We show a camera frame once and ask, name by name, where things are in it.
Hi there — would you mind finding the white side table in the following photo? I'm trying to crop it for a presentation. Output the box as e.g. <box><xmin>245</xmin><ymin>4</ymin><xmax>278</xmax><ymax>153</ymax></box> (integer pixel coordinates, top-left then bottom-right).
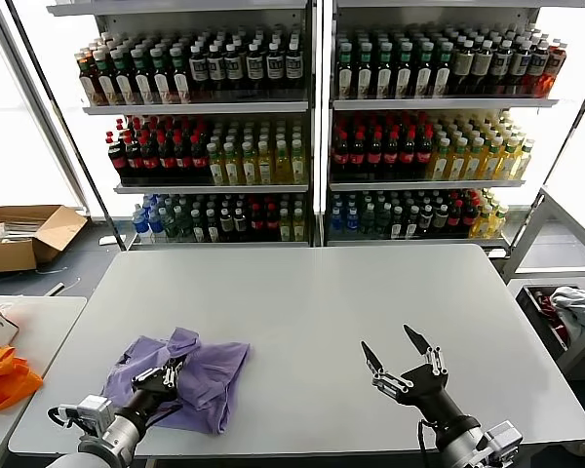
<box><xmin>0</xmin><ymin>294</ymin><xmax>88</xmax><ymax>468</ymax></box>

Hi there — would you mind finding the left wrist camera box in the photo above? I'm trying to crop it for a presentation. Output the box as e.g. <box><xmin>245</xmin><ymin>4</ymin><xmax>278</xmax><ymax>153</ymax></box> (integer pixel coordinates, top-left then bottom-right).
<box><xmin>58</xmin><ymin>395</ymin><xmax>114</xmax><ymax>430</ymax></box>

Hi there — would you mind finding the yellow juice bottle white cap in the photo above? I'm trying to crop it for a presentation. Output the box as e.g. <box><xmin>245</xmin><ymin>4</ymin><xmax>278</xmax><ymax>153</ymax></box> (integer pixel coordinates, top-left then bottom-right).
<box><xmin>240</xmin><ymin>141</ymin><xmax>258</xmax><ymax>186</ymax></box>
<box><xmin>290</xmin><ymin>138</ymin><xmax>308</xmax><ymax>185</ymax></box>
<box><xmin>428</xmin><ymin>136</ymin><xmax>451</xmax><ymax>181</ymax></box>
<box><xmin>464</xmin><ymin>136</ymin><xmax>487</xmax><ymax>181</ymax></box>
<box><xmin>255</xmin><ymin>140</ymin><xmax>275</xmax><ymax>185</ymax></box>
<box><xmin>273</xmin><ymin>139</ymin><xmax>293</xmax><ymax>185</ymax></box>
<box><xmin>447</xmin><ymin>136</ymin><xmax>469</xmax><ymax>181</ymax></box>
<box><xmin>481</xmin><ymin>136</ymin><xmax>503</xmax><ymax>180</ymax></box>
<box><xmin>207</xmin><ymin>142</ymin><xmax>226</xmax><ymax>186</ymax></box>
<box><xmin>496</xmin><ymin>137</ymin><xmax>520</xmax><ymax>180</ymax></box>
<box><xmin>222</xmin><ymin>141</ymin><xmax>242</xmax><ymax>186</ymax></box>
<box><xmin>512</xmin><ymin>138</ymin><xmax>536</xmax><ymax>180</ymax></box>

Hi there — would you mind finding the small dark bottle white label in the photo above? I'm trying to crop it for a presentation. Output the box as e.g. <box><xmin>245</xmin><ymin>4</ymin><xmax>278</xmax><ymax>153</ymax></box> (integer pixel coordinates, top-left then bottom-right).
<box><xmin>432</xmin><ymin>204</ymin><xmax>449</xmax><ymax>238</ymax></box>
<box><xmin>205</xmin><ymin>209</ymin><xmax>221</xmax><ymax>244</ymax></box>
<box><xmin>232</xmin><ymin>207</ymin><xmax>249</xmax><ymax>243</ymax></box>
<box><xmin>417</xmin><ymin>204</ymin><xmax>435</xmax><ymax>239</ymax></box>
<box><xmin>403</xmin><ymin>206</ymin><xmax>420</xmax><ymax>240</ymax></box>
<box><xmin>190</xmin><ymin>209</ymin><xmax>207</xmax><ymax>244</ymax></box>
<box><xmin>389</xmin><ymin>207</ymin><xmax>406</xmax><ymax>240</ymax></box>
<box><xmin>218</xmin><ymin>208</ymin><xmax>235</xmax><ymax>243</ymax></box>

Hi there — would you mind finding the blue water bottle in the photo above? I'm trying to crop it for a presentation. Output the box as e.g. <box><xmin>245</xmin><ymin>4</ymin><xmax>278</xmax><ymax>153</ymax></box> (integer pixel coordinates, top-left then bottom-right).
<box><xmin>147</xmin><ymin>203</ymin><xmax>167</xmax><ymax>244</ymax></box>
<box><xmin>329</xmin><ymin>207</ymin><xmax>346</xmax><ymax>240</ymax></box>
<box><xmin>344</xmin><ymin>207</ymin><xmax>362</xmax><ymax>240</ymax></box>
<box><xmin>131</xmin><ymin>204</ymin><xmax>150</xmax><ymax>244</ymax></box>

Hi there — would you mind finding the metal drinks shelf rack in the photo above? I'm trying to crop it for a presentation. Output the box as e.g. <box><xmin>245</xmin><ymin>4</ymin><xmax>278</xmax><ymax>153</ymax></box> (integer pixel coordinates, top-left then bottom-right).
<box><xmin>46</xmin><ymin>0</ymin><xmax>323</xmax><ymax>250</ymax></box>
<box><xmin>321</xmin><ymin>0</ymin><xmax>585</xmax><ymax>248</ymax></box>

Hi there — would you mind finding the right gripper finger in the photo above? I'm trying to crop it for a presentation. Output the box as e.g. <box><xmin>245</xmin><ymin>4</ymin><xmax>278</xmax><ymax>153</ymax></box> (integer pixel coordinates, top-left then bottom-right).
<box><xmin>403</xmin><ymin>325</ymin><xmax>444</xmax><ymax>377</ymax></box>
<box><xmin>360</xmin><ymin>340</ymin><xmax>414</xmax><ymax>395</ymax></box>

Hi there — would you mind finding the open cardboard box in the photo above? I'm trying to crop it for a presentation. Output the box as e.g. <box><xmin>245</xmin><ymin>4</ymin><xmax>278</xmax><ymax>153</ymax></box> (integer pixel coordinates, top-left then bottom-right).
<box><xmin>0</xmin><ymin>204</ymin><xmax>89</xmax><ymax>275</ymax></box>

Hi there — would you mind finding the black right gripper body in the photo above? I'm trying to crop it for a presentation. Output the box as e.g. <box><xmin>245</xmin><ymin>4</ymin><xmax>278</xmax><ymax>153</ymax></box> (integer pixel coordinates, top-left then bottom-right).
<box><xmin>400</xmin><ymin>364</ymin><xmax>479</xmax><ymax>440</ymax></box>

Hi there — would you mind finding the black slanted pole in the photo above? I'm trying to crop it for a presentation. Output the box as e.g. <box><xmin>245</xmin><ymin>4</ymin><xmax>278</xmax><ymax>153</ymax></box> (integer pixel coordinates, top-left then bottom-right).
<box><xmin>506</xmin><ymin>60</ymin><xmax>585</xmax><ymax>257</ymax></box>
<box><xmin>2</xmin><ymin>0</ymin><xmax>128</xmax><ymax>253</ymax></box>

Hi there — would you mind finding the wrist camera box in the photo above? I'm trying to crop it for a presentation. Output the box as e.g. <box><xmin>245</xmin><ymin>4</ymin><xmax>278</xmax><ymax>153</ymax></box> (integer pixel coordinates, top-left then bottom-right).
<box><xmin>482</xmin><ymin>421</ymin><xmax>524</xmax><ymax>457</ymax></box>
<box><xmin>58</xmin><ymin>395</ymin><xmax>114</xmax><ymax>430</ymax></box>

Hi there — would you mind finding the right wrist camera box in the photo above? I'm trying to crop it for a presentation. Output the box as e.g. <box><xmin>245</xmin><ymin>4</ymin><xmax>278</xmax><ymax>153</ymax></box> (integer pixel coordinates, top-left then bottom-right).
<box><xmin>482</xmin><ymin>421</ymin><xmax>524</xmax><ymax>457</ymax></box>

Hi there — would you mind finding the grey metal cart frame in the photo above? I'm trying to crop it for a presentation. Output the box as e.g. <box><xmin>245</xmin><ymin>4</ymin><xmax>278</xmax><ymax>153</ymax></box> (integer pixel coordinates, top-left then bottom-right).
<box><xmin>499</xmin><ymin>184</ymin><xmax>585</xmax><ymax>381</ymax></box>

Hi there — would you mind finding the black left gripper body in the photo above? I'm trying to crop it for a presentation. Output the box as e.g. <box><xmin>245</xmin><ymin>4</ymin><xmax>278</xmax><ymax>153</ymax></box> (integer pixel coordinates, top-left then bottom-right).
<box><xmin>121</xmin><ymin>377</ymin><xmax>179</xmax><ymax>425</ymax></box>

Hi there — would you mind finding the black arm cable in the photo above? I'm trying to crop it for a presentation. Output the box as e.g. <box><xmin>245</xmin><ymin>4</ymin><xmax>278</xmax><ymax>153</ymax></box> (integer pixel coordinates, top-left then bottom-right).
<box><xmin>416</xmin><ymin>418</ymin><xmax>438</xmax><ymax>468</ymax></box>
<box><xmin>140</xmin><ymin>402</ymin><xmax>182</xmax><ymax>433</ymax></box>

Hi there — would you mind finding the dark bottle beige label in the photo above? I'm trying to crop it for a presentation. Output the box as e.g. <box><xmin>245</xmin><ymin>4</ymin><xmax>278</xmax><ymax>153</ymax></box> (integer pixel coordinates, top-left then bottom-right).
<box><xmin>470</xmin><ymin>39</ymin><xmax>493</xmax><ymax>97</ymax></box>
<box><xmin>450</xmin><ymin>39</ymin><xmax>474</xmax><ymax>97</ymax></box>

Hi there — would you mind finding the orange fabric bag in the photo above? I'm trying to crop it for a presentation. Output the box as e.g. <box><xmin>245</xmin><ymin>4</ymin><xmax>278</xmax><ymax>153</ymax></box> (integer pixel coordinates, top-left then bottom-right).
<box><xmin>0</xmin><ymin>304</ymin><xmax>45</xmax><ymax>415</ymax></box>

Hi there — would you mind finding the cola bottle red cap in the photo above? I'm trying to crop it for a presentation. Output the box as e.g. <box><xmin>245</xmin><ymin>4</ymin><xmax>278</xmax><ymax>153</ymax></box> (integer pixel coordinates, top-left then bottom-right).
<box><xmin>139</xmin><ymin>136</ymin><xmax>161</xmax><ymax>182</ymax></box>
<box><xmin>414</xmin><ymin>126</ymin><xmax>434</xmax><ymax>179</ymax></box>
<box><xmin>365</xmin><ymin>127</ymin><xmax>384</xmax><ymax>179</ymax></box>
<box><xmin>189</xmin><ymin>134</ymin><xmax>211</xmax><ymax>184</ymax></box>
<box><xmin>156</xmin><ymin>134</ymin><xmax>177</xmax><ymax>183</ymax></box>
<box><xmin>398</xmin><ymin>126</ymin><xmax>418</xmax><ymax>179</ymax></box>
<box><xmin>331</xmin><ymin>127</ymin><xmax>350</xmax><ymax>179</ymax></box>
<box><xmin>347</xmin><ymin>127</ymin><xmax>368</xmax><ymax>179</ymax></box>
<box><xmin>381</xmin><ymin>127</ymin><xmax>402</xmax><ymax>179</ymax></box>
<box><xmin>105</xmin><ymin>130</ymin><xmax>127</xmax><ymax>180</ymax></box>
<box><xmin>174</xmin><ymin>135</ymin><xmax>194</xmax><ymax>183</ymax></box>
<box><xmin>123</xmin><ymin>135</ymin><xmax>144</xmax><ymax>181</ymax></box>

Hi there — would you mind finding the red garment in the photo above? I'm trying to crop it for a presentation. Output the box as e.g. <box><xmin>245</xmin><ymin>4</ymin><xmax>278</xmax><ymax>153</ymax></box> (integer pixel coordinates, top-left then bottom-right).
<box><xmin>533</xmin><ymin>290</ymin><xmax>569</xmax><ymax>340</ymax></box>

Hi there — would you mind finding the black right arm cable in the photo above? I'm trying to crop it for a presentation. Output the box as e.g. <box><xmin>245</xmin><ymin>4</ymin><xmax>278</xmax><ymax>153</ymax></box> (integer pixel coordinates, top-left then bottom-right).
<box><xmin>416</xmin><ymin>418</ymin><xmax>438</xmax><ymax>468</ymax></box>

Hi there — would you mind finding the dark drink bottle white label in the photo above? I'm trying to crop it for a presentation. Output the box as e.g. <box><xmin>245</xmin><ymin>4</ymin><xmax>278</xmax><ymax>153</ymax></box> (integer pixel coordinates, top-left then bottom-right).
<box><xmin>188</xmin><ymin>42</ymin><xmax>210</xmax><ymax>102</ymax></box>
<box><xmin>245</xmin><ymin>41</ymin><xmax>266</xmax><ymax>101</ymax></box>
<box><xmin>223</xmin><ymin>42</ymin><xmax>245</xmax><ymax>101</ymax></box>
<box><xmin>264</xmin><ymin>41</ymin><xmax>285</xmax><ymax>101</ymax></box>
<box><xmin>207</xmin><ymin>42</ymin><xmax>227</xmax><ymax>102</ymax></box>
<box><xmin>283</xmin><ymin>40</ymin><xmax>304</xmax><ymax>101</ymax></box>

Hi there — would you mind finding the tea bottle green white label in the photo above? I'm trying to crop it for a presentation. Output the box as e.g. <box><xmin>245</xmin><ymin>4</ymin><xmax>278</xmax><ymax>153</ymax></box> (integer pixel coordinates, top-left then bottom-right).
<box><xmin>111</xmin><ymin>48</ymin><xmax>135</xmax><ymax>106</ymax></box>
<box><xmin>93</xmin><ymin>50</ymin><xmax>115</xmax><ymax>106</ymax></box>
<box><xmin>335</xmin><ymin>42</ymin><xmax>355</xmax><ymax>98</ymax></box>
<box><xmin>354</xmin><ymin>41</ymin><xmax>374</xmax><ymax>98</ymax></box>
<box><xmin>393</xmin><ymin>41</ymin><xmax>414</xmax><ymax>98</ymax></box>
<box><xmin>412</xmin><ymin>41</ymin><xmax>434</xmax><ymax>98</ymax></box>
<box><xmin>431</xmin><ymin>41</ymin><xmax>452</xmax><ymax>98</ymax></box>
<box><xmin>149</xmin><ymin>46</ymin><xmax>173</xmax><ymax>105</ymax></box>
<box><xmin>130</xmin><ymin>47</ymin><xmax>154</xmax><ymax>105</ymax></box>
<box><xmin>168</xmin><ymin>45</ymin><xmax>191</xmax><ymax>104</ymax></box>
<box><xmin>373</xmin><ymin>41</ymin><xmax>394</xmax><ymax>98</ymax></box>

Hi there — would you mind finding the purple printed t-shirt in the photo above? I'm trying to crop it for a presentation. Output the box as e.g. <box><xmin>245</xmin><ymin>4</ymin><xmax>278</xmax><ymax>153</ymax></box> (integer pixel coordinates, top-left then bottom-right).
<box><xmin>100</xmin><ymin>327</ymin><xmax>252</xmax><ymax>437</ymax></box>

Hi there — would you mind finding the white grey garment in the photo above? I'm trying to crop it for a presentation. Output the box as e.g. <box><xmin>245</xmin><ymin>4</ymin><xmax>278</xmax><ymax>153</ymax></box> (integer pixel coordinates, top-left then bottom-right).
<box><xmin>548</xmin><ymin>286</ymin><xmax>585</xmax><ymax>342</ymax></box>

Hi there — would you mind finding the red tea bottle white label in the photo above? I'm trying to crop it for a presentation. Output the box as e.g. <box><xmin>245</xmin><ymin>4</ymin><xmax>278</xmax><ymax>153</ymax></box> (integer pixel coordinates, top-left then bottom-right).
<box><xmin>77</xmin><ymin>52</ymin><xmax>98</xmax><ymax>107</ymax></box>

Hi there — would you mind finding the black storage bin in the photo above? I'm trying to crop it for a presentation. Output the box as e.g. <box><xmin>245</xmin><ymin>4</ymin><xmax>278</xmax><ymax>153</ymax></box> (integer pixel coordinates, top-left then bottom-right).
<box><xmin>521</xmin><ymin>285</ymin><xmax>585</xmax><ymax>362</ymax></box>

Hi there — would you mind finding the small cola bottle red label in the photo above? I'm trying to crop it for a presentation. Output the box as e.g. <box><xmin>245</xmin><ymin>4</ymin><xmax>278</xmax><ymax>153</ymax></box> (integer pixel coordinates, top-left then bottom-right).
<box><xmin>447</xmin><ymin>199</ymin><xmax>464</xmax><ymax>236</ymax></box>
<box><xmin>264</xmin><ymin>202</ymin><xmax>281</xmax><ymax>243</ymax></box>
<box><xmin>460</xmin><ymin>198</ymin><xmax>478</xmax><ymax>235</ymax></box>
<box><xmin>249</xmin><ymin>203</ymin><xmax>266</xmax><ymax>243</ymax></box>

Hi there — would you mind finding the green label water bottle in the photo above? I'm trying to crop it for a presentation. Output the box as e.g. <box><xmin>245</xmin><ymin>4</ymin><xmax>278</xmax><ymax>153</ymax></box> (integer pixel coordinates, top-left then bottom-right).
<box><xmin>175</xmin><ymin>205</ymin><xmax>194</xmax><ymax>243</ymax></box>
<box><xmin>163</xmin><ymin>207</ymin><xmax>180</xmax><ymax>243</ymax></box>
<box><xmin>360</xmin><ymin>203</ymin><xmax>376</xmax><ymax>239</ymax></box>
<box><xmin>373</xmin><ymin>203</ymin><xmax>391</xmax><ymax>239</ymax></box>

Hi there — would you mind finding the dark bottle pale label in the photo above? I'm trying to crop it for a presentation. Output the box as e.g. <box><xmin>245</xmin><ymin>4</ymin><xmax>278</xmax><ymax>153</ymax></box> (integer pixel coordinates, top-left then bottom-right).
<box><xmin>490</xmin><ymin>39</ymin><xmax>513</xmax><ymax>96</ymax></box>
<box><xmin>509</xmin><ymin>40</ymin><xmax>531</xmax><ymax>96</ymax></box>

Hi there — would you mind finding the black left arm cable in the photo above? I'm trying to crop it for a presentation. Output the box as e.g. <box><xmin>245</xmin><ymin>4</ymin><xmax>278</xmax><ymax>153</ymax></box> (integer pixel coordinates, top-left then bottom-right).
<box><xmin>140</xmin><ymin>402</ymin><xmax>182</xmax><ymax>433</ymax></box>

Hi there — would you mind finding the white plastic tubes bundle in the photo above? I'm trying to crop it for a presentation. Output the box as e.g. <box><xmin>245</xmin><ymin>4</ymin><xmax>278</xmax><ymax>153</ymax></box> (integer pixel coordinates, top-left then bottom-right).
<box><xmin>0</xmin><ymin>221</ymin><xmax>48</xmax><ymax>243</ymax></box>

